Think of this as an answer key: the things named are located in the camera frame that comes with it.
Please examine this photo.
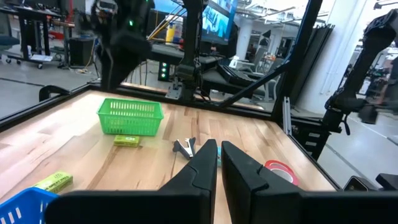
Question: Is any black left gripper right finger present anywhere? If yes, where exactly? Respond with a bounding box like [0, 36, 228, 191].
[221, 141, 302, 224]

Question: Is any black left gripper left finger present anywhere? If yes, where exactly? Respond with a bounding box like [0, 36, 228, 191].
[159, 139, 218, 224]

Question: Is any pink tape roll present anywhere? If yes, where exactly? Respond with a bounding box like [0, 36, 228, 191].
[264, 159, 301, 187]

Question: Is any green staples box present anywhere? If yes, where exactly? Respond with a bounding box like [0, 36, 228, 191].
[33, 170, 74, 194]
[113, 134, 141, 148]

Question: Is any green plastic basket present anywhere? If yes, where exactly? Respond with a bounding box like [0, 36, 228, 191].
[96, 98, 165, 137]

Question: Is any silver aluminium extrusion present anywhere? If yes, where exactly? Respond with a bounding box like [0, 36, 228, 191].
[282, 96, 293, 136]

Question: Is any black box with green lights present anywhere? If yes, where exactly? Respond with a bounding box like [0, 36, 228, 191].
[157, 61, 170, 82]

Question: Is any yellow bottle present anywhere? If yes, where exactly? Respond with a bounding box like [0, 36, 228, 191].
[165, 22, 177, 44]

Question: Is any monitor with blue screen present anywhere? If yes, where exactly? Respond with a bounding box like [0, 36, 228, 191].
[201, 0, 239, 45]

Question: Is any black panel stack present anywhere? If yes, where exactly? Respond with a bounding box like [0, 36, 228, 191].
[289, 24, 336, 106]

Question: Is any black floor box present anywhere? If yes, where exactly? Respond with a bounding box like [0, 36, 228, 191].
[68, 37, 96, 67]

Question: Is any black table clamp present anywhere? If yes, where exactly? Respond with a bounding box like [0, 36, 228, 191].
[39, 85, 71, 103]

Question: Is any blue plastic basket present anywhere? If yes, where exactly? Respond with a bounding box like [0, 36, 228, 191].
[0, 187, 60, 224]

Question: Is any black rolling table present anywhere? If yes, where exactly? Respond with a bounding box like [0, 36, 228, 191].
[0, 5, 63, 70]

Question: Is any blue office chair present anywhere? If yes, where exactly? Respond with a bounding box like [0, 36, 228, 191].
[0, 34, 21, 65]

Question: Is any black rig frame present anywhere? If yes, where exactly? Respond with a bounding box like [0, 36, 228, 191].
[0, 0, 343, 191]

